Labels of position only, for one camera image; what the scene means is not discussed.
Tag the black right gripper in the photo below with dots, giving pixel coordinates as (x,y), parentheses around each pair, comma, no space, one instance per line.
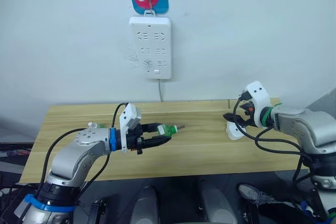
(249,115)

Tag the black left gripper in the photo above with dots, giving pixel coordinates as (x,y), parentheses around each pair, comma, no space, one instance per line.
(134,140)

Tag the green repellent liquid bottle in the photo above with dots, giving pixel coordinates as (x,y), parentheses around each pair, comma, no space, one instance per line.
(166,130)

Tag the white mosquito repellent heater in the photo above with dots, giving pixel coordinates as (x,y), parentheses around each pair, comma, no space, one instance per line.
(233,132)

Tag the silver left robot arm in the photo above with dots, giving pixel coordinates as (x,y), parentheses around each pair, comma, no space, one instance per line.
(84,155)

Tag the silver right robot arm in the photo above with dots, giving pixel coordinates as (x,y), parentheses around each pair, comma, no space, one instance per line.
(302,124)

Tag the green bottle with white cap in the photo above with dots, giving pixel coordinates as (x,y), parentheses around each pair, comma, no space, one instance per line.
(95,125)

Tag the green wrist band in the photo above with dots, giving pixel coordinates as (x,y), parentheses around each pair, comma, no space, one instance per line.
(265,116)

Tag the grey rounded shell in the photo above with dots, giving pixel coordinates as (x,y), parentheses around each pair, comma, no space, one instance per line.
(214,203)
(145,205)

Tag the grey sneaker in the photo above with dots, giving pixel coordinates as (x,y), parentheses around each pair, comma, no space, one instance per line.
(253,193)

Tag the dark cluttered side bench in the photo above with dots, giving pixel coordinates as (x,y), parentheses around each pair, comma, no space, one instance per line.
(13,161)

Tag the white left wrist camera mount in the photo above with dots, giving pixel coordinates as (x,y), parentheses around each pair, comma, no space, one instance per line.
(130,116)

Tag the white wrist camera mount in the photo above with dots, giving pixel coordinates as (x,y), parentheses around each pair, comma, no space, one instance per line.
(130,116)
(258,95)

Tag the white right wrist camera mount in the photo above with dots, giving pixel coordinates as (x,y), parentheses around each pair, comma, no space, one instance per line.
(258,95)

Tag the white wall power strip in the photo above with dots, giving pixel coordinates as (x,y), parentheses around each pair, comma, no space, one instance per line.
(151,48)

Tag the metal wall hook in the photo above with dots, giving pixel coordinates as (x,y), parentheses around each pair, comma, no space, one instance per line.
(150,2)

